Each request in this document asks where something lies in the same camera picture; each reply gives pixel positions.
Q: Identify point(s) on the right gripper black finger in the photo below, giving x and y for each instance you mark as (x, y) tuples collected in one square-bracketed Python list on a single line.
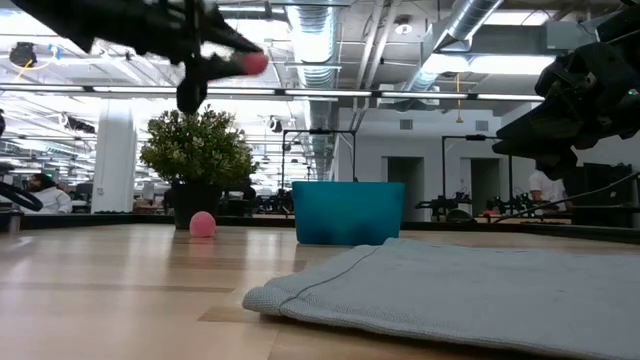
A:
[(545, 127), (555, 162)]

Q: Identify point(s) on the grey cloth mat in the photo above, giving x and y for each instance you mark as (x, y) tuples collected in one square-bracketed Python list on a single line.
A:
[(450, 295)]

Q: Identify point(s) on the silver ceiling duct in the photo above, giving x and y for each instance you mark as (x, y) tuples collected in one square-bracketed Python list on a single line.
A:
[(315, 40), (470, 15)]

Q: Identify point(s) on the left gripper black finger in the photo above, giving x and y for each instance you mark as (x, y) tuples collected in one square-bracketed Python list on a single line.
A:
[(225, 35), (195, 85)]

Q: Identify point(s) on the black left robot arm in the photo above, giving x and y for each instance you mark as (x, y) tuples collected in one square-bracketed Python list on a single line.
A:
[(75, 20)]

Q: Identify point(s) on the black background robot arm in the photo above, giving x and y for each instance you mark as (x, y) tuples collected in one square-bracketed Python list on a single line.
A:
[(510, 205), (440, 204)]

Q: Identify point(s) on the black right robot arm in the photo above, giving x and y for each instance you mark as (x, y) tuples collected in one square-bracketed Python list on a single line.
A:
[(625, 25)]

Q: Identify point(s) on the person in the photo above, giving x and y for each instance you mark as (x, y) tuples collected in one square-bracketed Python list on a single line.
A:
[(547, 189), (52, 199)]

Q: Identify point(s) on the teal plastic tupperware container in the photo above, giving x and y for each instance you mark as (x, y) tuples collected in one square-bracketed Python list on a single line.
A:
[(350, 215)]

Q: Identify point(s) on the green potted plant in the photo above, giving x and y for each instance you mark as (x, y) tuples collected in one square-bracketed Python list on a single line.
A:
[(197, 150)]

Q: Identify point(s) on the black gantry frame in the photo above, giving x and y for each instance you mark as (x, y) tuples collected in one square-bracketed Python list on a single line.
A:
[(475, 136)]

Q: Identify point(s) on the long ceiling light strip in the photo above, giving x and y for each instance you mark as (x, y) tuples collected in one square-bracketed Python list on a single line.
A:
[(325, 93)]

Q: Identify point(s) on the pink toy peach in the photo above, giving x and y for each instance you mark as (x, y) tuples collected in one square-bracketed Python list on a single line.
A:
[(202, 224), (255, 63)]

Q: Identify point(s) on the round ceiling sensor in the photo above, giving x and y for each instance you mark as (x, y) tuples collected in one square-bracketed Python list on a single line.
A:
[(403, 27)]

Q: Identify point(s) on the black ceiling device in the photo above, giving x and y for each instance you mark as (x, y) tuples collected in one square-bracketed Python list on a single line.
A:
[(22, 54)]

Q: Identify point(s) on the dark background monitor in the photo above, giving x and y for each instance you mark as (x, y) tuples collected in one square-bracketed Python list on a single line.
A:
[(600, 195)]

